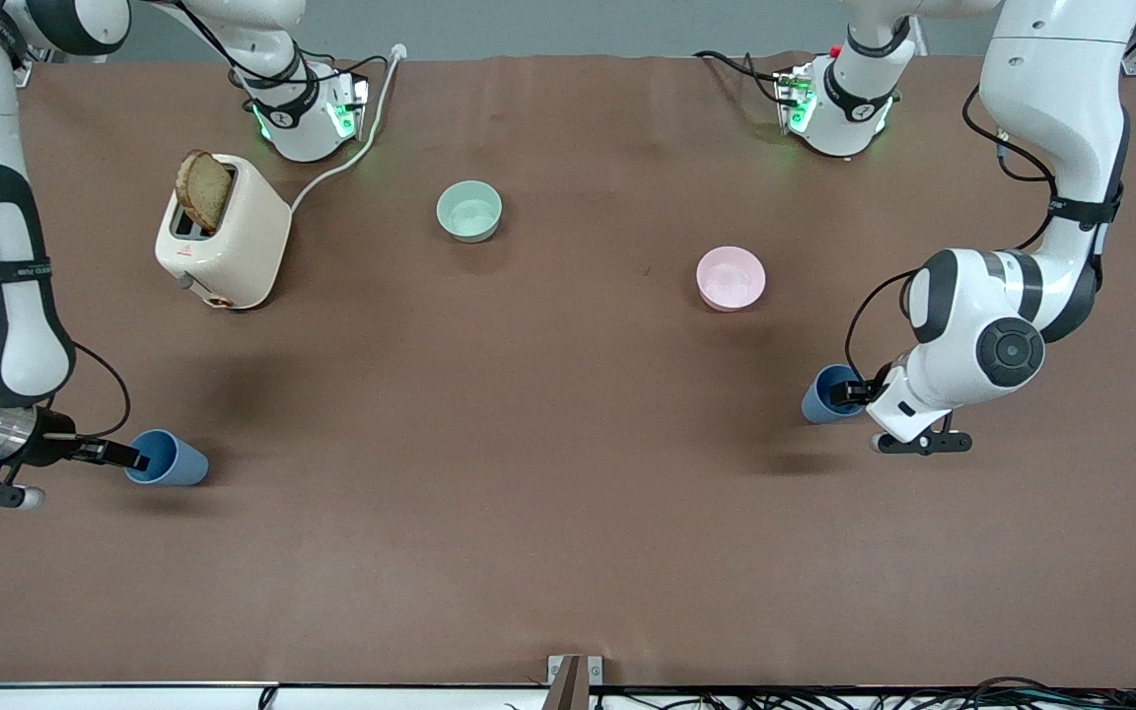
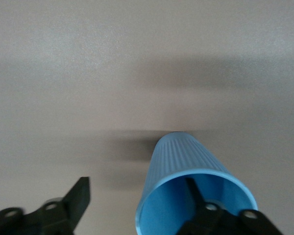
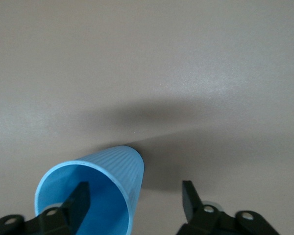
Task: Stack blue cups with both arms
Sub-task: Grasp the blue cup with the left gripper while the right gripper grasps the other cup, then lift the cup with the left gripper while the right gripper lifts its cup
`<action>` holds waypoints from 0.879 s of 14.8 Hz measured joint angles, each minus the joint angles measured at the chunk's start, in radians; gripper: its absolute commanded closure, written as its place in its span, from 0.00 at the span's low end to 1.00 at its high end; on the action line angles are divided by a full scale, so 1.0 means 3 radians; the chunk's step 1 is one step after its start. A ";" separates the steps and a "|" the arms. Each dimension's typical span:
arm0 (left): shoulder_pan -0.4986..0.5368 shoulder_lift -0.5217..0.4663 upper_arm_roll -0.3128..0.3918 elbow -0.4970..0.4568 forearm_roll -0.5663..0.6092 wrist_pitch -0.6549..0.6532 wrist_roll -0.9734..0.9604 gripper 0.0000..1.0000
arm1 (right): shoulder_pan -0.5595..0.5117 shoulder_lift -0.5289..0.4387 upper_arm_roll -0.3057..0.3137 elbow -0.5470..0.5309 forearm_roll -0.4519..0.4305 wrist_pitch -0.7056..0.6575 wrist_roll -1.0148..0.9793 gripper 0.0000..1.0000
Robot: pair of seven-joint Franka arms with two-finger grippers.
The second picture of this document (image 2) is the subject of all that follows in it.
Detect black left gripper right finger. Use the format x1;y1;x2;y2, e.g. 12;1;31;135
177;177;285;235

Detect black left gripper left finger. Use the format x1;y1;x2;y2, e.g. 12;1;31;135
0;176;91;235

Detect blue ribbed plastic cup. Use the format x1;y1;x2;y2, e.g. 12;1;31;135
134;131;259;235

